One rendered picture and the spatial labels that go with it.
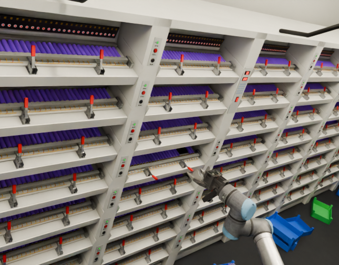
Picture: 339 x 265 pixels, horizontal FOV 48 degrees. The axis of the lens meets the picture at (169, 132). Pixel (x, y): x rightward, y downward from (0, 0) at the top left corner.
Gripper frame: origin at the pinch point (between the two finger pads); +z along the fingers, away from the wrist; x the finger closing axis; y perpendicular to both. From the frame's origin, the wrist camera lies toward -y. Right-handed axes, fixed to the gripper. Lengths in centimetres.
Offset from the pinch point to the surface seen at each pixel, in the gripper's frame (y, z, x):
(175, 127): 13.8, 23.2, -2.1
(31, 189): -9, 24, 74
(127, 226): -47, 21, 15
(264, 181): -46, 20, -125
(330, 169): -64, 21, -275
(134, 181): -11.5, 16.5, 23.2
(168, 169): -9.9, 18.1, -1.8
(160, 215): -47, 21, -11
